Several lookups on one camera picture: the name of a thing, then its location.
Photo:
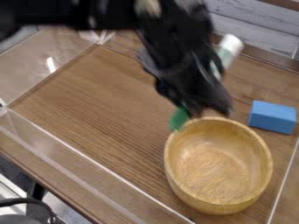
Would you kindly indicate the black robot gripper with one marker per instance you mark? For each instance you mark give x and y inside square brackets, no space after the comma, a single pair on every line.
[175,30]

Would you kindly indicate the green and white marker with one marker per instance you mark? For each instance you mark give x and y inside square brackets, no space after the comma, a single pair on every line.
[227,50]

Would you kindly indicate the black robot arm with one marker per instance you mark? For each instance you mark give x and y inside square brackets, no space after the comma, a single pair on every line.
[81,15]

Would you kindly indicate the brown wooden bowl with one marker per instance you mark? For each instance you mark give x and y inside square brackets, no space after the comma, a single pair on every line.
[218,165]

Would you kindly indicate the blue foam block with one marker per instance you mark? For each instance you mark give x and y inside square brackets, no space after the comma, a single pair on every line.
[272,117]

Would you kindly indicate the black metal table leg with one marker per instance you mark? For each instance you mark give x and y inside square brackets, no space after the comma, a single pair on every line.
[37,192]

